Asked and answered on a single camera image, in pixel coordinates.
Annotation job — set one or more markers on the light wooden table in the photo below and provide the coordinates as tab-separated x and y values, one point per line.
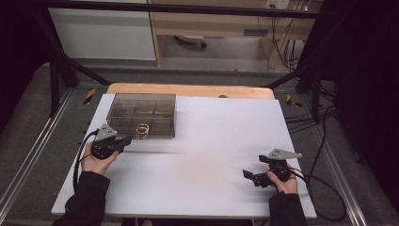
188	90

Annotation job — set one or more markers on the aluminium floor rail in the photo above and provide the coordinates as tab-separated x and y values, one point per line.
31	157
333	163

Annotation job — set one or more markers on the white chair base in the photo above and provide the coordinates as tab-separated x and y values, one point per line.
189	38

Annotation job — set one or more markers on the white power strip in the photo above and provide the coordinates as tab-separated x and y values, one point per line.
277	3

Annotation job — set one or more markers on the black curtain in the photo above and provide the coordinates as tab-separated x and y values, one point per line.
370	78
19	47

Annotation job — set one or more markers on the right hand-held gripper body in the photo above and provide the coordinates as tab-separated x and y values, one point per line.
284	153

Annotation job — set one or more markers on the black frame crossbar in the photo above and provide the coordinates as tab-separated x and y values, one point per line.
188	8

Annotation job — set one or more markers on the light wooden desk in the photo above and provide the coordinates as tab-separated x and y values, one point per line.
213	26

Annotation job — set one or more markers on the person's right hand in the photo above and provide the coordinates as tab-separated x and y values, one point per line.
287	187

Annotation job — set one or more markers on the yellow black tape marker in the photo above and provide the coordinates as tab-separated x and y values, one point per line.
89	96
293	101

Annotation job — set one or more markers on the black frame strut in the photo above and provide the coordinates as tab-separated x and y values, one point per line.
288	78
91	75

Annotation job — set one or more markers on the smoky transparent drawer box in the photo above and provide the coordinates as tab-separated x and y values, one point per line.
141	105

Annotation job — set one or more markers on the black frame post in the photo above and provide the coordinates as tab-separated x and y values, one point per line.
54	91
315	100

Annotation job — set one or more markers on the white cabinet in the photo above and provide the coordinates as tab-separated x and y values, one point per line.
103	34

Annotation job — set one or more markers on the person's left hand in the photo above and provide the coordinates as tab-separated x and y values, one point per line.
95	164

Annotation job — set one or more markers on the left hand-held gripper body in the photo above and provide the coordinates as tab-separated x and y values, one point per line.
105	133

